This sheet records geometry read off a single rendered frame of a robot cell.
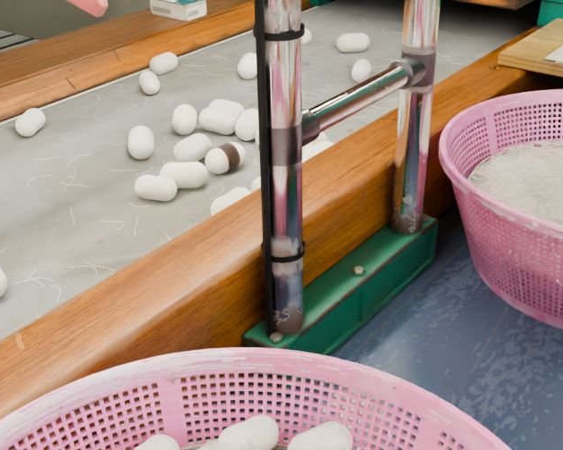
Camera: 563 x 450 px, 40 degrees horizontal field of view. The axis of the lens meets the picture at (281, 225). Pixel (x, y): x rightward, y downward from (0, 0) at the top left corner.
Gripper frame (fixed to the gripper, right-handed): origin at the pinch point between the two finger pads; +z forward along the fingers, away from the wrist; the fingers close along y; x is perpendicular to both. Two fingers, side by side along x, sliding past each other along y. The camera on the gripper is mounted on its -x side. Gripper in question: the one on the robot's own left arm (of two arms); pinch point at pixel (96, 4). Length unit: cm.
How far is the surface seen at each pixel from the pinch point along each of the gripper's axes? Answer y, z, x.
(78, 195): -9.9, 12.7, 3.8
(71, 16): 116, -87, 143
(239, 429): -21.2, 31.9, -13.3
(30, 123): -5.2, 3.0, 10.4
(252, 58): 17.9, 6.8, 6.2
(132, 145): -3.4, 11.1, 3.2
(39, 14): 116, -98, 155
